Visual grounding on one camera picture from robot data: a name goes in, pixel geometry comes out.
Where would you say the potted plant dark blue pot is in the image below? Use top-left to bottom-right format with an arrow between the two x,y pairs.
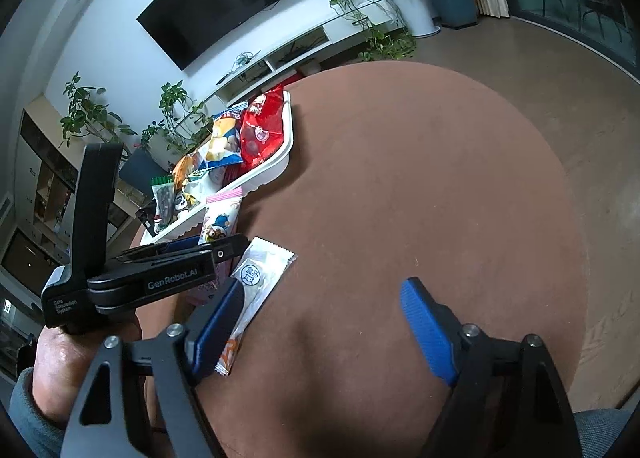
60,71 -> 166,189

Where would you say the trailing green plant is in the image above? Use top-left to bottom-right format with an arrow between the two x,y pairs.
322,0 -> 417,62

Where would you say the pink cartoon snack packet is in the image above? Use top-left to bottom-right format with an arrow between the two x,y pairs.
185,188 -> 244,306

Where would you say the white television cabinet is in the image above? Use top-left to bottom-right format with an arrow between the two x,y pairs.
200,13 -> 406,109

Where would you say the white packet orange cat print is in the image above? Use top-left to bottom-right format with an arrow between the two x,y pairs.
215,237 -> 297,376

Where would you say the white plastic tray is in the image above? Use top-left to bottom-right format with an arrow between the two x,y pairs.
140,90 -> 293,245

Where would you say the orange snack packet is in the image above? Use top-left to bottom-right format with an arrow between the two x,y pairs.
171,154 -> 201,189

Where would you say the red candy bag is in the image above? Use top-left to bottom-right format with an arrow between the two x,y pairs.
240,92 -> 286,169

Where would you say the dark brown snack packet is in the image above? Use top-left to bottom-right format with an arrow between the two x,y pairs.
135,205 -> 157,235

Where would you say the green topped snack packet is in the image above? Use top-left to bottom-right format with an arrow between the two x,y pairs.
150,175 -> 177,234

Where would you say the wooden display cabinet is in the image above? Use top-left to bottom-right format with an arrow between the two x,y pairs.
0,98 -> 126,284

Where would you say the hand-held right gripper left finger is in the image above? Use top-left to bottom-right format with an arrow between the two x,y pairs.
60,277 -> 246,458

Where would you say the potted plant round white pot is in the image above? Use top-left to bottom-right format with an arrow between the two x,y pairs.
140,81 -> 213,164

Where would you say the white and blue cartoon bag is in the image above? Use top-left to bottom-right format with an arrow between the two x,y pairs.
202,106 -> 248,169

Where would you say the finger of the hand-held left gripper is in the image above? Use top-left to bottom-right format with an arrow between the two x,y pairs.
117,235 -> 201,260
120,233 -> 251,269

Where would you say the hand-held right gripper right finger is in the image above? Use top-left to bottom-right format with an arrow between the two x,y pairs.
399,277 -> 583,458

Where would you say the blue crinkled snack bag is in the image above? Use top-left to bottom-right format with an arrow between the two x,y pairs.
185,165 -> 226,199

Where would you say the person's right leg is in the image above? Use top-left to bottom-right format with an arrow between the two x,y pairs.
572,408 -> 633,458

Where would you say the person's left hand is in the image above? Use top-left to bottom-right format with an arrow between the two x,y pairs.
32,311 -> 143,419

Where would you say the person's left forearm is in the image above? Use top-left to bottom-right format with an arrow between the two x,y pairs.
9,368 -> 67,458

